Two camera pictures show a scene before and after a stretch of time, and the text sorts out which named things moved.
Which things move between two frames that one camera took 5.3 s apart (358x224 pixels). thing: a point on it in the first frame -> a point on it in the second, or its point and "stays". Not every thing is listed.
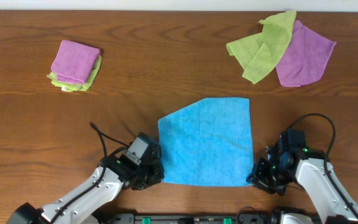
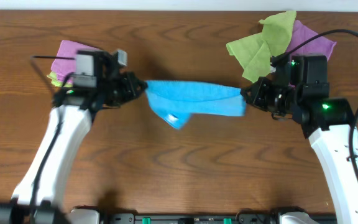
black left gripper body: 155,166 -> 126,88
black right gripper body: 260,173 -> 262,96
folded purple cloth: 73,61 stays
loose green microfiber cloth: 260,53 stays
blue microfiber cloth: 209,142 -> 175,102
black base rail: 191,218 stays
